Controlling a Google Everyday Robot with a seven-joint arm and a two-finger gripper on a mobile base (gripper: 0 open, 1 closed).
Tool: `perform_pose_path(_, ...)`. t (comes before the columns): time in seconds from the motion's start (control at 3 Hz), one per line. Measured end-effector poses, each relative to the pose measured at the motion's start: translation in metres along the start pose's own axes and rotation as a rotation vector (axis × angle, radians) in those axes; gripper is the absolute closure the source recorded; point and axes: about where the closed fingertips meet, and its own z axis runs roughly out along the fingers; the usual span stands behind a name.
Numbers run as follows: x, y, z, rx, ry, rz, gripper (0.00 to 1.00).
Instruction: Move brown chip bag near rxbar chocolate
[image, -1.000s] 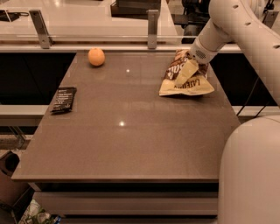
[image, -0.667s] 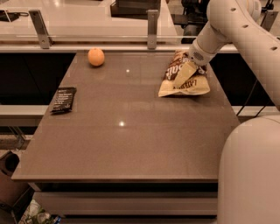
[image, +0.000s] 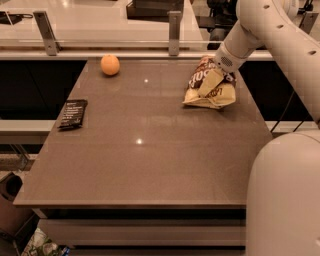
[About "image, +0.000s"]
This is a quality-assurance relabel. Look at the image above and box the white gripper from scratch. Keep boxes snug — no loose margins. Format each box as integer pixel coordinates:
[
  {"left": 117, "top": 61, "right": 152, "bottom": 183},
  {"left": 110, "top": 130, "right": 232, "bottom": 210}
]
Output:
[{"left": 198, "top": 42, "right": 249, "bottom": 97}]

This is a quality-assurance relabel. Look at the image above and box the brown and cream chip bag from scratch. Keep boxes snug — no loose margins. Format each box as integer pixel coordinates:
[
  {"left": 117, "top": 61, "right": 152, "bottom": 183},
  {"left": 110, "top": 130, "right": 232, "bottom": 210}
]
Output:
[{"left": 183, "top": 55, "right": 236, "bottom": 109}]

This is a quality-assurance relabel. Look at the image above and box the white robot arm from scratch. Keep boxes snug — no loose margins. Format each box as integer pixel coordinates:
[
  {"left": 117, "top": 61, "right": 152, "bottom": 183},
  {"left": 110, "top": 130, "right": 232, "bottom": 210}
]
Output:
[{"left": 214, "top": 0, "right": 320, "bottom": 256}]

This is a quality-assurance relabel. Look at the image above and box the black rxbar chocolate bar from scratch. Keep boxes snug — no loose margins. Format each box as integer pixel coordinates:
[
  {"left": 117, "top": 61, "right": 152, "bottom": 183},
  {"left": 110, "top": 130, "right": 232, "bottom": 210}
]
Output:
[{"left": 58, "top": 99, "right": 88, "bottom": 129}]

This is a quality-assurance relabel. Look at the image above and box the green white bag on floor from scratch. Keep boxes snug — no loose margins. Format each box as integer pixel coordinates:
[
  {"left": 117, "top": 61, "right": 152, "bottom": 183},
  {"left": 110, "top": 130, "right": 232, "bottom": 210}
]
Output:
[{"left": 21, "top": 228, "right": 70, "bottom": 256}]

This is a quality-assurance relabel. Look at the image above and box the seated person in jeans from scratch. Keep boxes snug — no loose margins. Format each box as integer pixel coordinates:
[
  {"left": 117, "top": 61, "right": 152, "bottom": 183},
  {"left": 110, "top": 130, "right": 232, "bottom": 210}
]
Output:
[{"left": 207, "top": 0, "right": 237, "bottom": 50}]

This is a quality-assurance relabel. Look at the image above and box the orange fruit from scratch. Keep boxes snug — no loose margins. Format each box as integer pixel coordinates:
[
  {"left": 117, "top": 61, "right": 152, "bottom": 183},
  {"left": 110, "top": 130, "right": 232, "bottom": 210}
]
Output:
[{"left": 100, "top": 55, "right": 120, "bottom": 76}]

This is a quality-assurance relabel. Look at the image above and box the glass barrier panel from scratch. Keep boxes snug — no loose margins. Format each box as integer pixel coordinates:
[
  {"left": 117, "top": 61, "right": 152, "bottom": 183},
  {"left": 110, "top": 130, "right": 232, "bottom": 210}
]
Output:
[{"left": 0, "top": 0, "right": 320, "bottom": 52}]

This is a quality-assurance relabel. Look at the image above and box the brown table drawer base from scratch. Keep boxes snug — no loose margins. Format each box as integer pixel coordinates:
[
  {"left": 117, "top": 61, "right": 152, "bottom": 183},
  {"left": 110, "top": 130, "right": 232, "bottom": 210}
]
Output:
[{"left": 38, "top": 209, "right": 246, "bottom": 249}]

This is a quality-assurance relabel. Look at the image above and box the black object on counter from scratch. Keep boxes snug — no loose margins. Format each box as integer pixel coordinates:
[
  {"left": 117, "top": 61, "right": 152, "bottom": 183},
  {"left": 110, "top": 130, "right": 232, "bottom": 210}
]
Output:
[{"left": 0, "top": 11, "right": 33, "bottom": 25}]

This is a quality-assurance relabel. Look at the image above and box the brown bin on floor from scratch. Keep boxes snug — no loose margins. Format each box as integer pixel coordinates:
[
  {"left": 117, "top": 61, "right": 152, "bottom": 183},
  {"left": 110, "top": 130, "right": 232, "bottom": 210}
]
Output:
[{"left": 0, "top": 172, "right": 35, "bottom": 244}]

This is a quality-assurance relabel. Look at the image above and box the middle metal glass bracket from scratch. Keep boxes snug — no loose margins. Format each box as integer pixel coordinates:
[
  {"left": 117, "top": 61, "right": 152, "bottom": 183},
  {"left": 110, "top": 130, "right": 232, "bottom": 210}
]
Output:
[{"left": 168, "top": 11, "right": 182, "bottom": 56}]

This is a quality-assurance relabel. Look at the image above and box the metal glass bracket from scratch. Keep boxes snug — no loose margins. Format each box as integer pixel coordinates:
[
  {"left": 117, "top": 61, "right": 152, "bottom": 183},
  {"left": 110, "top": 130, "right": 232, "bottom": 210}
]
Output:
[
  {"left": 299, "top": 11, "right": 319, "bottom": 34},
  {"left": 168, "top": 11, "right": 182, "bottom": 56},
  {"left": 33, "top": 11, "right": 60, "bottom": 56}
]

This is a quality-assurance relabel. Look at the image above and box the black cable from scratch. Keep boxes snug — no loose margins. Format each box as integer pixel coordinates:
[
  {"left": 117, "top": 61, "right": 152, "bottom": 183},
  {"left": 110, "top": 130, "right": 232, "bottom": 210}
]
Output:
[{"left": 269, "top": 89, "right": 316, "bottom": 134}]

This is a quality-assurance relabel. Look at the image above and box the right metal glass bracket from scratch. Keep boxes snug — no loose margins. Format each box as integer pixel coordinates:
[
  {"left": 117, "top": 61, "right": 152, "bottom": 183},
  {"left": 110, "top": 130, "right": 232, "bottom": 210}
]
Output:
[{"left": 299, "top": 11, "right": 319, "bottom": 34}]

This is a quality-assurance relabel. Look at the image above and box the left metal glass bracket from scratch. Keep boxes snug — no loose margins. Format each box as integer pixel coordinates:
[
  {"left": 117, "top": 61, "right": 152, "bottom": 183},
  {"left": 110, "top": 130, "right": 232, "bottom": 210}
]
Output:
[{"left": 33, "top": 11, "right": 60, "bottom": 56}]

